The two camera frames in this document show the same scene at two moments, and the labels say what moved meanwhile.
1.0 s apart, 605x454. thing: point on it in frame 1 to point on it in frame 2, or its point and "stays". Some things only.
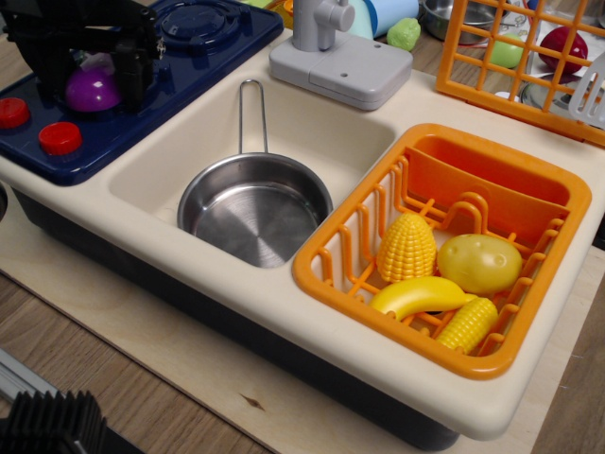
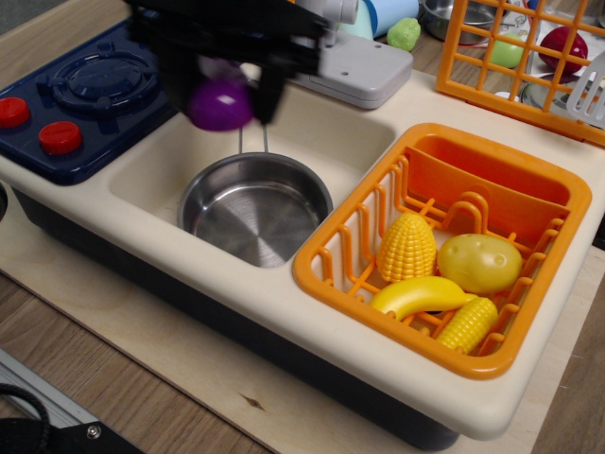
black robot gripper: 51,27 to 277,36
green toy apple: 507,55 stays
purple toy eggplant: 93,87 to 220,104
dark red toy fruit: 554,41 stays
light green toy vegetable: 405,33 stays
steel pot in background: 434,18 stays
